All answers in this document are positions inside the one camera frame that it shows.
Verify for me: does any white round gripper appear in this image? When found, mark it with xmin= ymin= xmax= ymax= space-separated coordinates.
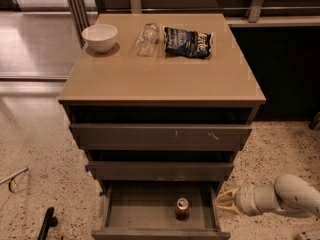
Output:
xmin=216 ymin=185 xmax=268 ymax=216

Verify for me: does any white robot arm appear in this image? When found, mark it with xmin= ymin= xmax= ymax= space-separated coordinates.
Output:
xmin=216 ymin=174 xmax=320 ymax=218

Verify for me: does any grey bottom drawer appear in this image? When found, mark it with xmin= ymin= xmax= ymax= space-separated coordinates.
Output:
xmin=92 ymin=181 xmax=230 ymax=240

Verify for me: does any grey drawer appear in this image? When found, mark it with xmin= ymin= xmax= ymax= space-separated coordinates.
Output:
xmin=70 ymin=123 xmax=252 ymax=151
xmin=88 ymin=161 xmax=233 ymax=181
xmin=92 ymin=181 xmax=230 ymax=240

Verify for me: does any grey middle drawer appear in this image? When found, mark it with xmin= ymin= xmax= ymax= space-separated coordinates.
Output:
xmin=88 ymin=161 xmax=233 ymax=181

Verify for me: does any grey top drawer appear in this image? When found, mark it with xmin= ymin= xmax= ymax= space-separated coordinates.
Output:
xmin=70 ymin=123 xmax=252 ymax=151

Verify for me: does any dark blue chip bag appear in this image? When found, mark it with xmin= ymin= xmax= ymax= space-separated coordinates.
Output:
xmin=164 ymin=27 xmax=213 ymax=58

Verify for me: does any black object on floor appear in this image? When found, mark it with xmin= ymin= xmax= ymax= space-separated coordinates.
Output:
xmin=37 ymin=207 xmax=58 ymax=240

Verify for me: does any white ceramic bowl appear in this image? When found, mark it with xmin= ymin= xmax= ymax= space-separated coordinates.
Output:
xmin=82 ymin=24 xmax=118 ymax=53

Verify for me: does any metal rod on floor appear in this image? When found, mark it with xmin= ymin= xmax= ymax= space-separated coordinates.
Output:
xmin=0 ymin=166 xmax=28 ymax=193

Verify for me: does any grey metal railing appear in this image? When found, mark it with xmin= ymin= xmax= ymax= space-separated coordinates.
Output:
xmin=67 ymin=0 xmax=320 ymax=40

